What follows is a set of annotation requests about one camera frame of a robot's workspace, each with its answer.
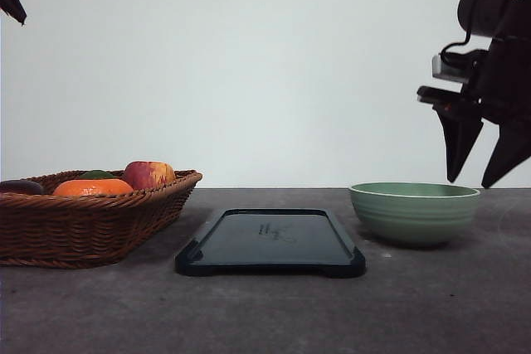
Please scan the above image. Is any orange fruit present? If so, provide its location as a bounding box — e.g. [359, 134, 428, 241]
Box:
[52, 179, 134, 196]

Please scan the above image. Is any dark purple fruit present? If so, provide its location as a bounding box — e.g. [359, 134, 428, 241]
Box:
[0, 180, 42, 195]

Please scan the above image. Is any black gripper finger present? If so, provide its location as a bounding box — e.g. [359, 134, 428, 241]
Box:
[0, 0, 27, 26]

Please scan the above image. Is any black cable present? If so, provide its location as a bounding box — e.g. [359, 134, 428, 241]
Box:
[441, 29, 472, 60]

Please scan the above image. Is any green avocado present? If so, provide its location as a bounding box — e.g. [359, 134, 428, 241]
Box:
[79, 170, 114, 179]

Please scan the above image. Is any red yellow apple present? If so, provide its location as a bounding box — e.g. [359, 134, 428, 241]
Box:
[124, 161, 175, 190]

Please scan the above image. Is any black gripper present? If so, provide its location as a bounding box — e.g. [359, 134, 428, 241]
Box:
[417, 35, 531, 189]

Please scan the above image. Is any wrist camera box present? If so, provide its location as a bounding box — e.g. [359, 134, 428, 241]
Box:
[431, 54, 472, 83]

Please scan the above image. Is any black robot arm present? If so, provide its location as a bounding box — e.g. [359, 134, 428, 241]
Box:
[417, 0, 531, 188]

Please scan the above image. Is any brown wicker basket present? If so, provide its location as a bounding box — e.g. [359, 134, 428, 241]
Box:
[0, 169, 202, 269]

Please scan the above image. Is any dark blue rectangular tray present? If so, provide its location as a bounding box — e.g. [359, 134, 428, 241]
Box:
[175, 208, 366, 278]

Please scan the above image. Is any green ceramic bowl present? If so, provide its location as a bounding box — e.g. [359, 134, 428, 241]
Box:
[348, 182, 480, 245]

